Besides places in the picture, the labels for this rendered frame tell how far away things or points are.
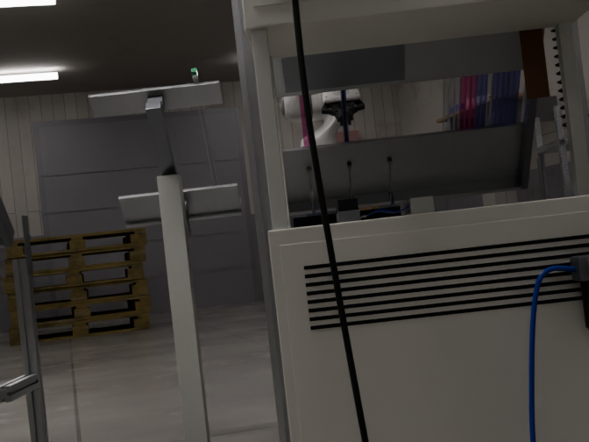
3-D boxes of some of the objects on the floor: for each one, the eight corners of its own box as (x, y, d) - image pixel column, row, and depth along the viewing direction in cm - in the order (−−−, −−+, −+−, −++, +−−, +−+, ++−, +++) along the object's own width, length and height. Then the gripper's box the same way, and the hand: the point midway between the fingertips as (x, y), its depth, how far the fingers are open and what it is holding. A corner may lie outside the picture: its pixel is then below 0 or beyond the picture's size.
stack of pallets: (148, 323, 1039) (138, 231, 1042) (156, 327, 944) (145, 226, 947) (14, 339, 1009) (4, 245, 1012) (9, 346, 914) (-3, 242, 917)
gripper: (367, 97, 281) (375, 130, 266) (312, 103, 281) (317, 136, 266) (365, 74, 277) (373, 104, 261) (309, 80, 277) (315, 111, 262)
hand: (344, 117), depth 265 cm, fingers closed, pressing on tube
